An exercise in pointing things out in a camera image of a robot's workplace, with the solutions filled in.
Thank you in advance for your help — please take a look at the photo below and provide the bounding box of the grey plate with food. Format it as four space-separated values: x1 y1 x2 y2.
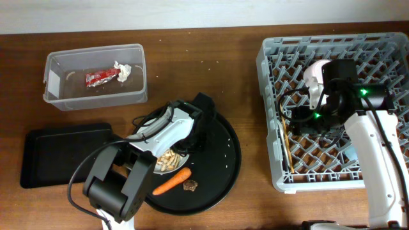
153 149 189 174

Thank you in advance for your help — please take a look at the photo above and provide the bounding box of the white plastic fork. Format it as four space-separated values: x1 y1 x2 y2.
277 123 291 172

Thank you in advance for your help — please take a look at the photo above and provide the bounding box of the black rectangular tray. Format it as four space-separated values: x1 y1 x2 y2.
20 123 120 188

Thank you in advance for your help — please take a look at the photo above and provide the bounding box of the grey dishwasher rack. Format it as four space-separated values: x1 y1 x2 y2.
256 33 408 194

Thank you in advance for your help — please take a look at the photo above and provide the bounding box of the orange carrot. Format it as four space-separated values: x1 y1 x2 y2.
152 167 192 196

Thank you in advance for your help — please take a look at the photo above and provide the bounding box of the wooden chopstick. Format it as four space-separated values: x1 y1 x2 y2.
280 115 295 173

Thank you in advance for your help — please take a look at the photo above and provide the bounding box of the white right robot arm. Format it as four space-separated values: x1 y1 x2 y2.
289 79 408 229

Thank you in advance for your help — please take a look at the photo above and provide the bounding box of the brown food scrap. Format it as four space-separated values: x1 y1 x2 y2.
183 180 198 192

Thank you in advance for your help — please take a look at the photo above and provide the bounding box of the clear plastic bin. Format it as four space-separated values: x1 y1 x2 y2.
43 43 148 111

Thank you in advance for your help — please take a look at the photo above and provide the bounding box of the red snack wrapper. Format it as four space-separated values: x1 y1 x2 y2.
86 68 120 87

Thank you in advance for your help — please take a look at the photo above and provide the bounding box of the blue plastic cup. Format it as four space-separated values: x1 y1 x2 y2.
343 145 359 165

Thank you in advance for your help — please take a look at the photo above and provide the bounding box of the white tissue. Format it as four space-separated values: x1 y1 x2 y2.
113 61 132 82

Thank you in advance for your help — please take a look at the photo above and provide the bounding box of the round black tray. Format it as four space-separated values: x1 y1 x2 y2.
145 112 242 215

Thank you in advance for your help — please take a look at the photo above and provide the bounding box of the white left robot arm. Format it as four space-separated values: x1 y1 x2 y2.
67 99 217 229

